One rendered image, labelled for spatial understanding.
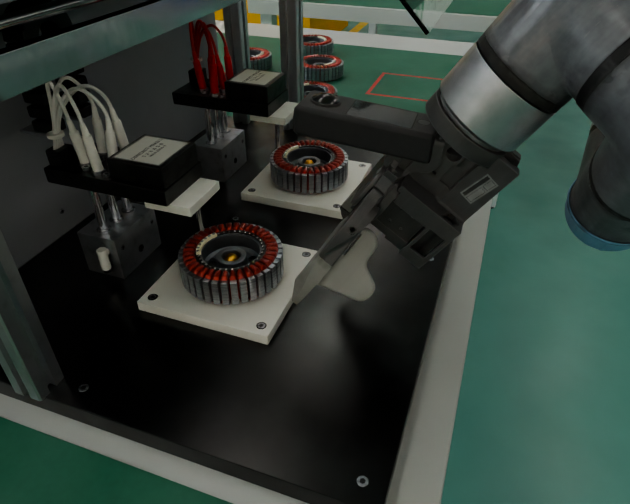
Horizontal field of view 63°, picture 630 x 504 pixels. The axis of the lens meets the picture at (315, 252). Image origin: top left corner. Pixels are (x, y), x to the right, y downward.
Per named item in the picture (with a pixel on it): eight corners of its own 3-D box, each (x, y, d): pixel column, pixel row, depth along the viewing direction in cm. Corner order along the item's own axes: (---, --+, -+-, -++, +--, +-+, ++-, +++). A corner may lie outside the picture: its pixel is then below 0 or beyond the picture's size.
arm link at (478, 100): (470, 55, 33) (482, 26, 39) (423, 108, 36) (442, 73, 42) (557, 129, 34) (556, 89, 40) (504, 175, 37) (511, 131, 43)
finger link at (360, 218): (333, 269, 41) (403, 182, 41) (318, 257, 41) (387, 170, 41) (330, 261, 46) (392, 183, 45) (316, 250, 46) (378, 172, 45)
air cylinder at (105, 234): (162, 243, 65) (154, 205, 61) (125, 279, 59) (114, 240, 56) (128, 236, 66) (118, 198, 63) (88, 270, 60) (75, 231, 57)
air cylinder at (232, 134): (247, 161, 83) (244, 128, 80) (225, 182, 77) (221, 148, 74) (219, 156, 84) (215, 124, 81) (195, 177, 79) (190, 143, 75)
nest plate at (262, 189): (371, 170, 81) (371, 163, 80) (342, 219, 69) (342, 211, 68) (282, 155, 85) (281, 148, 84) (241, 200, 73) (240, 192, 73)
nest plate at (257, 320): (319, 258, 62) (319, 250, 61) (268, 345, 51) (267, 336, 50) (208, 234, 66) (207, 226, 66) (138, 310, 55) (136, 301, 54)
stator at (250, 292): (298, 256, 61) (298, 229, 58) (257, 319, 52) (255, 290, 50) (213, 237, 64) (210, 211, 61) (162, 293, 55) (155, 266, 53)
